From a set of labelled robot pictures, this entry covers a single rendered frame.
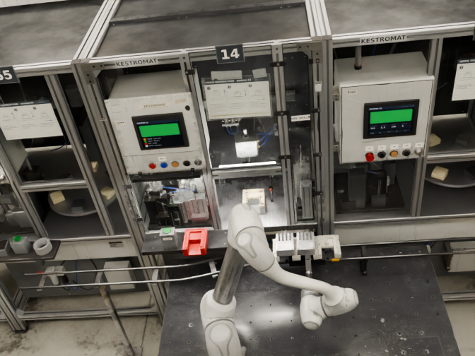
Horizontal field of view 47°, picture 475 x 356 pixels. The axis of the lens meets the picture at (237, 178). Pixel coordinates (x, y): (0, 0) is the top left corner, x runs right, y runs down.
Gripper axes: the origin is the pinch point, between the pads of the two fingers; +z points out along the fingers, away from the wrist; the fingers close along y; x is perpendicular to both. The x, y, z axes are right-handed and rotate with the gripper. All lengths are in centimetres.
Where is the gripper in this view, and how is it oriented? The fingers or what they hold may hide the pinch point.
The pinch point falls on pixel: (307, 260)
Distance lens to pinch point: 295.5
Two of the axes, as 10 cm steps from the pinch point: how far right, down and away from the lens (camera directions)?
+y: -1.2, -7.6, -6.4
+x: -9.9, 0.6, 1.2
